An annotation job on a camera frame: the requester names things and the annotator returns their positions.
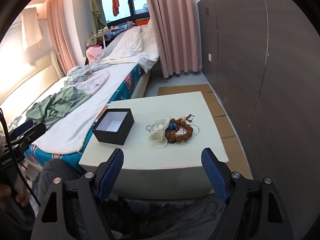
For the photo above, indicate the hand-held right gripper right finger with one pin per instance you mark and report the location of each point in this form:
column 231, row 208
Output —
column 215, row 175

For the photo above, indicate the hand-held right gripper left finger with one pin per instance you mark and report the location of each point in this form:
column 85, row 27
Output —
column 112, row 175

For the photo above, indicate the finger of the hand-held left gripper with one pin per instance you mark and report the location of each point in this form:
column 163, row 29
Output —
column 23, row 126
column 33, row 132

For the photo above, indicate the black gift box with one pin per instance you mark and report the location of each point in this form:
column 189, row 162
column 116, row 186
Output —
column 110, row 138

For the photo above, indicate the silver bangle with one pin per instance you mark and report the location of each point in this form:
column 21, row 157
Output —
column 197, row 131

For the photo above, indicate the white flower hair accessory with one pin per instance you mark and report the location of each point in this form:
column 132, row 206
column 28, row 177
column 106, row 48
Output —
column 157, row 135

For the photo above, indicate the small brown tassel charm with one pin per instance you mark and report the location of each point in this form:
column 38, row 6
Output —
column 191, row 118

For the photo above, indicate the blue bead ornament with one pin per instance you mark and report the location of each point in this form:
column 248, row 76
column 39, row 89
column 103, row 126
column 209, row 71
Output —
column 172, row 127

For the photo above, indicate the person's left hand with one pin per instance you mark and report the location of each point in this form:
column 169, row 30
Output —
column 22, row 197

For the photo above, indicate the green striped cloth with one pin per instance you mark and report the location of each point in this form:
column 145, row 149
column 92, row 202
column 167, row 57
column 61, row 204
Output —
column 57, row 105

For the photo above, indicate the brown cardboard floor sheets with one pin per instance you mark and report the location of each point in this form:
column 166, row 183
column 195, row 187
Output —
column 225, row 130

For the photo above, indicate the cream padded headboard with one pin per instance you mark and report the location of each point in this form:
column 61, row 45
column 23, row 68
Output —
column 27, row 80

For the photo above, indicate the white blanket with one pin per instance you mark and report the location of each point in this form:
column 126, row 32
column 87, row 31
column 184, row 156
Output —
column 82, row 115

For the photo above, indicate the pale floral garment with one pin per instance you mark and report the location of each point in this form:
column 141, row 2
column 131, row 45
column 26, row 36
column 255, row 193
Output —
column 92, row 80

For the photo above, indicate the white low table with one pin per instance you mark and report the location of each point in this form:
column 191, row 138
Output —
column 155, row 100

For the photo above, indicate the bed with teal sheet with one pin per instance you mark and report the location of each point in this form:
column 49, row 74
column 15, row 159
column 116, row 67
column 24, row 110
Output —
column 127, row 82

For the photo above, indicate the white hanging garment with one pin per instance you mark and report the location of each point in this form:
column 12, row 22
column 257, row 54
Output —
column 31, row 32

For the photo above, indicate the pink plush cloth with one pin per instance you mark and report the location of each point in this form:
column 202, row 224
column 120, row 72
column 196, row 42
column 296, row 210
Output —
column 93, row 53

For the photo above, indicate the pink curtain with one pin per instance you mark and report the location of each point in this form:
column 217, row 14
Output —
column 62, row 30
column 170, row 30

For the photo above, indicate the dark brown wardrobe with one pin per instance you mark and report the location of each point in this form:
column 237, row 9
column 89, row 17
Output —
column 262, row 80

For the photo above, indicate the white bedside stand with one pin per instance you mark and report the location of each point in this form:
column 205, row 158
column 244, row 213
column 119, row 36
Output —
column 105, row 33

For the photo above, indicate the white duvet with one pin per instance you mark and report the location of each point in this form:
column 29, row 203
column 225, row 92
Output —
column 127, row 47

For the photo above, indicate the green hanging cloth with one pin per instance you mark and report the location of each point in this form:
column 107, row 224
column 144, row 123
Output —
column 96, row 12

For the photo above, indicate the orange box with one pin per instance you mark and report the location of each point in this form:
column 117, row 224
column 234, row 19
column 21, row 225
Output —
column 143, row 22

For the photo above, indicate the window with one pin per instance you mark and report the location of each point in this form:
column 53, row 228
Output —
column 125, row 5

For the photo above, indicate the white wall switch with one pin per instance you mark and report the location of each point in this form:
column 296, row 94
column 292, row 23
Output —
column 210, row 57

